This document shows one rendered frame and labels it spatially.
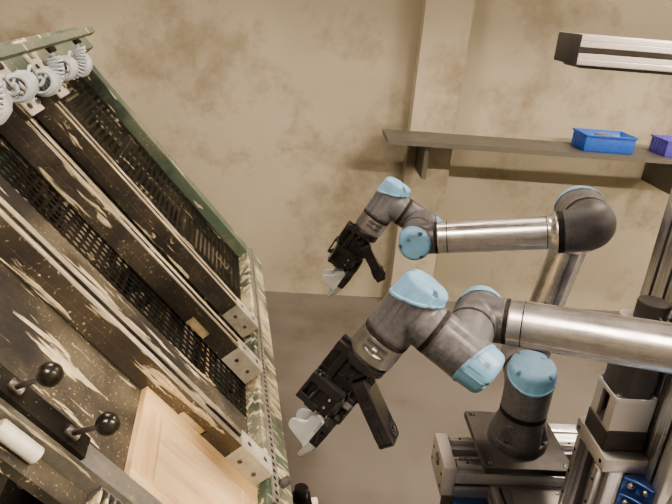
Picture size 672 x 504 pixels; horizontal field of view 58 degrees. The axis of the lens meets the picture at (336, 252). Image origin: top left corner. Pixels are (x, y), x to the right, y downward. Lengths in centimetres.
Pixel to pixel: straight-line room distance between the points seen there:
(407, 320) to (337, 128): 338
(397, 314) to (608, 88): 383
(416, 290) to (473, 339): 11
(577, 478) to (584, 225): 56
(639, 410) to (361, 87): 318
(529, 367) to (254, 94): 304
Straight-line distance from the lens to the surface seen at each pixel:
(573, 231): 140
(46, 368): 98
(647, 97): 472
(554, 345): 99
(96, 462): 115
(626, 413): 135
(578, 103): 452
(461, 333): 88
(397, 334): 88
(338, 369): 95
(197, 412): 150
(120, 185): 205
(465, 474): 165
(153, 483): 129
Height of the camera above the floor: 204
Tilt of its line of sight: 22 degrees down
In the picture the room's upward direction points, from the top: 5 degrees clockwise
